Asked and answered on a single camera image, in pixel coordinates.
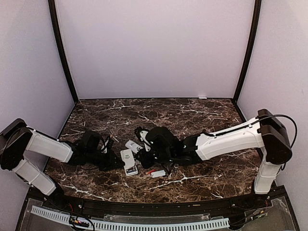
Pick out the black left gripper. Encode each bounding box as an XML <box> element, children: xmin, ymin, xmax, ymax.
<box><xmin>86</xmin><ymin>149</ymin><xmax>125</xmax><ymax>171</ymax></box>

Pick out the white remote with green buttons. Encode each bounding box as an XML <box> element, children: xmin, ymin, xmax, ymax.
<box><xmin>120</xmin><ymin>149</ymin><xmax>138</xmax><ymax>176</ymax></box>

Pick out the white battery cover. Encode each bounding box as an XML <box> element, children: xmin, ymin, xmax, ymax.
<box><xmin>151</xmin><ymin>170</ymin><xmax>166</xmax><ymax>178</ymax></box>

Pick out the white remote with compartment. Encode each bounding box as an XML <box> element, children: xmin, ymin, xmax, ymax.
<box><xmin>125</xmin><ymin>140</ymin><xmax>143</xmax><ymax>154</ymax></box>

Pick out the blue purple battery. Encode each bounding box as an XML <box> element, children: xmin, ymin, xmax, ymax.
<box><xmin>127</xmin><ymin>168</ymin><xmax>138</xmax><ymax>175</ymax></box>

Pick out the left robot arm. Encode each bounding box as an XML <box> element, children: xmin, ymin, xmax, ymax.
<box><xmin>0</xmin><ymin>118</ymin><xmax>125</xmax><ymax>210</ymax></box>

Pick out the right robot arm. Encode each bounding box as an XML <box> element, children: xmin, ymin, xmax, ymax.
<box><xmin>134</xmin><ymin>109</ymin><xmax>295</xmax><ymax>209</ymax></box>

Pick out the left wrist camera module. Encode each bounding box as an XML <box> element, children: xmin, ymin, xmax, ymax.
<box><xmin>101</xmin><ymin>136</ymin><xmax>114</xmax><ymax>154</ymax></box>

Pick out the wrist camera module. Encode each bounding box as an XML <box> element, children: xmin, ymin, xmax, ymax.
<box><xmin>101</xmin><ymin>136</ymin><xmax>114</xmax><ymax>154</ymax></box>
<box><xmin>134</xmin><ymin>127</ymin><xmax>151</xmax><ymax>152</ymax></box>

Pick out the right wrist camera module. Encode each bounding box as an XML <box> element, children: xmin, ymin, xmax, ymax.
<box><xmin>134</xmin><ymin>127</ymin><xmax>151</xmax><ymax>152</ymax></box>

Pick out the black front rail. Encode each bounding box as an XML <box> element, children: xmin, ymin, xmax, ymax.
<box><xmin>28</xmin><ymin>186</ymin><xmax>287</xmax><ymax>219</ymax></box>

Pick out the white slotted cable duct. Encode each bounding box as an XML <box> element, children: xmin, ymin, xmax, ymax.
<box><xmin>30</xmin><ymin>206</ymin><xmax>230</xmax><ymax>231</ymax></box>

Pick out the black right frame post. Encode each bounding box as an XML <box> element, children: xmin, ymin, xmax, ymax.
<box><xmin>232</xmin><ymin>0</ymin><xmax>262</xmax><ymax>104</ymax></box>

